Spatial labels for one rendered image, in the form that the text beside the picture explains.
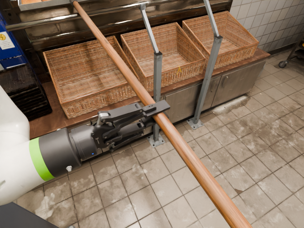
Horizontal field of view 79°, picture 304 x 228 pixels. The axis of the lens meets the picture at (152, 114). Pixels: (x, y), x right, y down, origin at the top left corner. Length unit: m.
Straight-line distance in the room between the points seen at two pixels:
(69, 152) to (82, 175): 1.39
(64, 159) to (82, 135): 0.06
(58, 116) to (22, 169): 1.04
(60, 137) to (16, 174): 0.09
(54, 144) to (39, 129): 1.01
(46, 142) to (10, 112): 0.12
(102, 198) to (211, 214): 0.85
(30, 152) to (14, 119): 0.12
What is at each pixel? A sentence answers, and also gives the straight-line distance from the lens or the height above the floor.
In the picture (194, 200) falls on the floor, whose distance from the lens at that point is 1.65.
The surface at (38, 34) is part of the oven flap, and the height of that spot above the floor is 0.97.
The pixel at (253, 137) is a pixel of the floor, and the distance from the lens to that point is 2.14.
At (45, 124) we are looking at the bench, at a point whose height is 0.58.
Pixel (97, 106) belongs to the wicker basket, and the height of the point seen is 0.61.
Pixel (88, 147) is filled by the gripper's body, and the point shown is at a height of 1.22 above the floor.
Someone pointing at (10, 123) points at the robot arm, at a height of 1.24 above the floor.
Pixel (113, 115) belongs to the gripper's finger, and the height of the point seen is 1.25.
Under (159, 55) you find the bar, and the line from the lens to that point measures 1.18.
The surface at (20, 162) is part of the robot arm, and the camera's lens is 0.42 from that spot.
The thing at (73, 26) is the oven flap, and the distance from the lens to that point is 1.58.
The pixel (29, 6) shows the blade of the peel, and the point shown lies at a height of 1.20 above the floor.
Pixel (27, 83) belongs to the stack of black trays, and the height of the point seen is 0.83.
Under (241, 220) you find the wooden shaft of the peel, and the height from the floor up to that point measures 1.21.
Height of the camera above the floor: 1.55
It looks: 48 degrees down
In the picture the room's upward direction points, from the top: straight up
